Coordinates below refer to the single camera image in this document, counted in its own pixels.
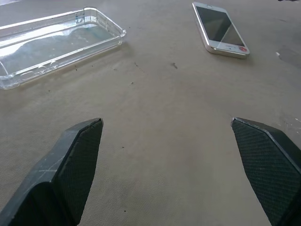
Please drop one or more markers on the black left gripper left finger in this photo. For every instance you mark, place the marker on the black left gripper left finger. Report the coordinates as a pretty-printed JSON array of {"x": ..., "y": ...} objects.
[{"x": 58, "y": 179}]

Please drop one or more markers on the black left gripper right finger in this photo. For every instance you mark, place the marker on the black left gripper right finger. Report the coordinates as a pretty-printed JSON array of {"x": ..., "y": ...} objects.
[{"x": 270, "y": 169}]

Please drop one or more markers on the clear plastic phone case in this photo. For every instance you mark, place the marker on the clear plastic phone case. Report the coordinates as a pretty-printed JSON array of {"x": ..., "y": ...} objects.
[{"x": 51, "y": 42}]

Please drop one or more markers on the white smartphone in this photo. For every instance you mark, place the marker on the white smartphone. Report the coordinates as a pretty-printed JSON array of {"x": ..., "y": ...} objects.
[{"x": 219, "y": 29}]

